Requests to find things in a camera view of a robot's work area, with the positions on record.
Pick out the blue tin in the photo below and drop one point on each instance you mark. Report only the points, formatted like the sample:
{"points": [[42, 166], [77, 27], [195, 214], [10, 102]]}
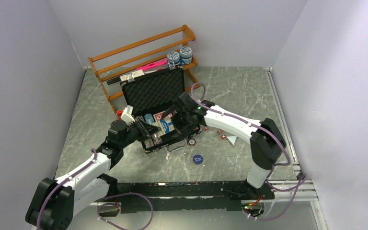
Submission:
{"points": [[173, 59], [186, 54]]}

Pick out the blue Texas Hold'em card deck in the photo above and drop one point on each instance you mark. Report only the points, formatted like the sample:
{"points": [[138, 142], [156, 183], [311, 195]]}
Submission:
{"points": [[166, 127]]}

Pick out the single chip by handle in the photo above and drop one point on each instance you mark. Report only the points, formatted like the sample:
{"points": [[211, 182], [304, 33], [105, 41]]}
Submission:
{"points": [[191, 142]]}

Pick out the pink highlighter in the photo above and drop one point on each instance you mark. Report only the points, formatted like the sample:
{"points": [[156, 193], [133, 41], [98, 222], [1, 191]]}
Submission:
{"points": [[154, 65]]}

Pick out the blue small blind button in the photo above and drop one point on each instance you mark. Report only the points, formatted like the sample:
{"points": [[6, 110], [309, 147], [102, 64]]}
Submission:
{"points": [[198, 159]]}

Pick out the black base frame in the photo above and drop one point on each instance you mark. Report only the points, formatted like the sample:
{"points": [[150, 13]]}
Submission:
{"points": [[173, 196]]}

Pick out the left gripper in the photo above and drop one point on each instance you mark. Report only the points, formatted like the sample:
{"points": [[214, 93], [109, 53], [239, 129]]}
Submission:
{"points": [[148, 129]]}

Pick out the black poker chip case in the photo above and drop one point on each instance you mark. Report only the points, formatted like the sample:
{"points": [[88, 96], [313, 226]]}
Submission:
{"points": [[152, 93]]}

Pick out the blue tin right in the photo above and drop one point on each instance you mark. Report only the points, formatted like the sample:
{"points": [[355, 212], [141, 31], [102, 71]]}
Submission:
{"points": [[186, 54]]}

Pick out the blue tin left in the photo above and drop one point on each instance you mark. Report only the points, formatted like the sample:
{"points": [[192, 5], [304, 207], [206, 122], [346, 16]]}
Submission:
{"points": [[173, 59]]}

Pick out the red playing card deck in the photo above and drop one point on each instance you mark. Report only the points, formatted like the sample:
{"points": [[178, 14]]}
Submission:
{"points": [[158, 117]]}

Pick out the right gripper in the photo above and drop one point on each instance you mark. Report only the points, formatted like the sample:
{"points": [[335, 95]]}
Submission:
{"points": [[183, 130]]}

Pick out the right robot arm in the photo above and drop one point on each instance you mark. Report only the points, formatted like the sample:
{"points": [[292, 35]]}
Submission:
{"points": [[265, 139]]}

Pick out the light blue chip stack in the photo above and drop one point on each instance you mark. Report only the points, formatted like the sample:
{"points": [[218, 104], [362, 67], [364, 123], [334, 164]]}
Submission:
{"points": [[149, 119]]}

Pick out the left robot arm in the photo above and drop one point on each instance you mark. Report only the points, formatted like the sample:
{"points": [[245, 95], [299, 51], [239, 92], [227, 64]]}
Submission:
{"points": [[57, 201]]}

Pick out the white triangle piece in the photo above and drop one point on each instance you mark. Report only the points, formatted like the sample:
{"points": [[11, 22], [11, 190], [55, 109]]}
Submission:
{"points": [[232, 140]]}

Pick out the wooden shelf rack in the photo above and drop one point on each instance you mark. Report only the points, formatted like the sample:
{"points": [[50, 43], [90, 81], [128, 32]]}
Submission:
{"points": [[109, 66]]}

